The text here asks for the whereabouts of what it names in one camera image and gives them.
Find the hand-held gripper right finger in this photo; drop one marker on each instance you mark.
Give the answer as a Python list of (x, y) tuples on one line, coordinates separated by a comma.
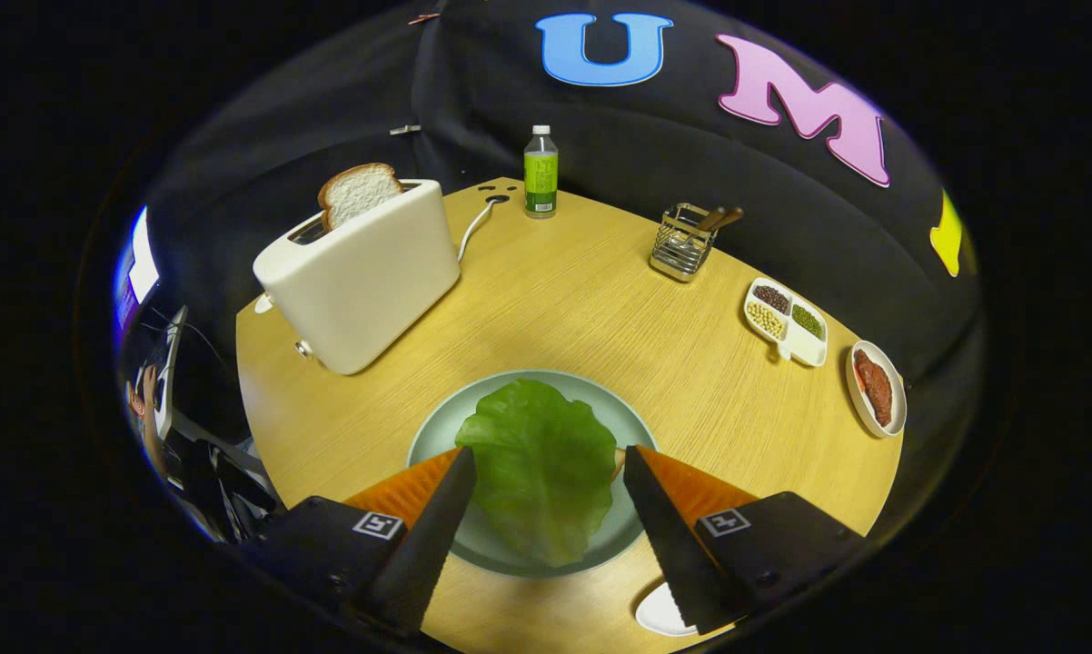
[(664, 536)]

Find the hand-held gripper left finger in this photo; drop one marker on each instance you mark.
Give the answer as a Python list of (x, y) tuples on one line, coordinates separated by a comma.
[(437, 536)]

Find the green lettuce leaf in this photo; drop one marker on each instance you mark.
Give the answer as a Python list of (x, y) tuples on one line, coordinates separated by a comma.
[(537, 472)]

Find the white bread slice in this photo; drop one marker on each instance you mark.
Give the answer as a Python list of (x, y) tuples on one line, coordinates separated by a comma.
[(357, 193)]

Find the white leaf-shaped plate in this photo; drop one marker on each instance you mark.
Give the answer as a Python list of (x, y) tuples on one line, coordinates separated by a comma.
[(660, 610)]

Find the round pale green plate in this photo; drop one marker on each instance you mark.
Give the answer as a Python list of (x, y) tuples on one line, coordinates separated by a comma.
[(437, 436)]

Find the white divided dish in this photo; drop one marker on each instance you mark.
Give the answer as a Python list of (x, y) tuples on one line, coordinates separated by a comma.
[(805, 347)]

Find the pale soy beans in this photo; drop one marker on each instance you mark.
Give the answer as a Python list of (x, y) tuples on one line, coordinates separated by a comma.
[(765, 320)]

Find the red brown meat piece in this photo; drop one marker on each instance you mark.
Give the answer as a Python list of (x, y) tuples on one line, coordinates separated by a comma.
[(875, 389)]

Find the green beans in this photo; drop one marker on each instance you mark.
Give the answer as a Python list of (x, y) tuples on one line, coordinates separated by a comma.
[(807, 322)]

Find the dark red beans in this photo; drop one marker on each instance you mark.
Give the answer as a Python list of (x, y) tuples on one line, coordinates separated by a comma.
[(771, 299)]

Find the cream white toaster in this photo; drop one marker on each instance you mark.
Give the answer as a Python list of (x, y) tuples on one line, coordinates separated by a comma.
[(364, 282)]

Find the round white meat plate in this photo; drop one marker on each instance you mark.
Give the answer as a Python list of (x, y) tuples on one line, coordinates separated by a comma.
[(898, 392)]

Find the green label plastic bottle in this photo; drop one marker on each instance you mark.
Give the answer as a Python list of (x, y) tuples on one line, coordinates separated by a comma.
[(541, 182)]

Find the black backdrop cloth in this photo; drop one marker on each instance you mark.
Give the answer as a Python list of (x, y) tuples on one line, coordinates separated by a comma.
[(673, 154)]

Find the computer monitor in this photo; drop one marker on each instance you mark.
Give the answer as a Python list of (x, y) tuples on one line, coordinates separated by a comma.
[(142, 263)]

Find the silver cloth clip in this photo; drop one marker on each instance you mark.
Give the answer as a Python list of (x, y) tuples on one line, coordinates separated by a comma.
[(405, 130)]

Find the pink cloth clip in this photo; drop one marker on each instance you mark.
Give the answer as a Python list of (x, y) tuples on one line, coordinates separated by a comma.
[(423, 17)]

